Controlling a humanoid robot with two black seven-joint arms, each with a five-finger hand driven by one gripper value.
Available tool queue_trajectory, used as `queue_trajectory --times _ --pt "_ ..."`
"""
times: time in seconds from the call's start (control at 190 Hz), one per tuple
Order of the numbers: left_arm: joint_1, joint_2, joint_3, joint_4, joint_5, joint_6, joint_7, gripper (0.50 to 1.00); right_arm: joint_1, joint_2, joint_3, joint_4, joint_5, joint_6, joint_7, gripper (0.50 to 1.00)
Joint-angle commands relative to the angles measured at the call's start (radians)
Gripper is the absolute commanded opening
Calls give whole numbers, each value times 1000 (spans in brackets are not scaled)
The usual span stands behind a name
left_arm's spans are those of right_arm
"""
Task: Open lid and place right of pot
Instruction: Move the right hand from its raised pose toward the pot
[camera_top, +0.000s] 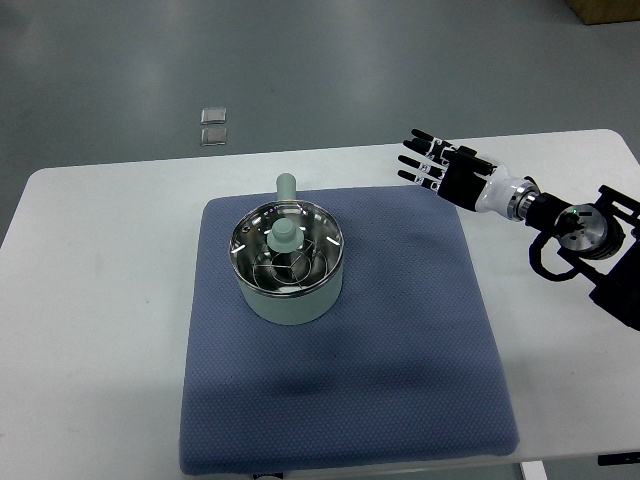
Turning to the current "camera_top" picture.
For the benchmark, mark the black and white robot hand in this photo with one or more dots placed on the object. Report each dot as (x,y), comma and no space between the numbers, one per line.
(462,177)

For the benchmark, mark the glass lid with green knob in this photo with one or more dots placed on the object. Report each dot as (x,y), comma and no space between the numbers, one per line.
(287,248)

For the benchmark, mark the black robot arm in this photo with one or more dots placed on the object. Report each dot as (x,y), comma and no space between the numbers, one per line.
(584,232)

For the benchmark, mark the mint green pot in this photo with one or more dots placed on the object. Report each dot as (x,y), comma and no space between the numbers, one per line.
(291,311)

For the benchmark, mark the blue quilted mat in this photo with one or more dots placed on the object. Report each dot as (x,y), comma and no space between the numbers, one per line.
(403,367)

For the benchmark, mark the white table leg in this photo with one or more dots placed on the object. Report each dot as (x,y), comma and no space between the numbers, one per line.
(533,470)

